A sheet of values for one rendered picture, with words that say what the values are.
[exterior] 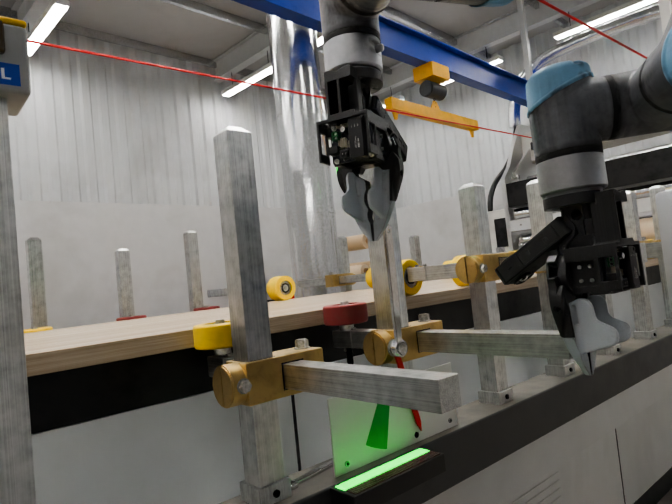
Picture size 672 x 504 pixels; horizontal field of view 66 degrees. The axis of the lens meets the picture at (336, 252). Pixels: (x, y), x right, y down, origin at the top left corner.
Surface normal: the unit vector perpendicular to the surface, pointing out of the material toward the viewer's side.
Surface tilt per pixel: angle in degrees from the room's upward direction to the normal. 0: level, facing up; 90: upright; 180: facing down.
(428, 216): 90
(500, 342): 90
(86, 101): 90
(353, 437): 90
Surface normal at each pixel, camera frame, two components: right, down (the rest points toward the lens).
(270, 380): 0.65, -0.11
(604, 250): -0.76, 0.05
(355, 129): -0.48, -0.01
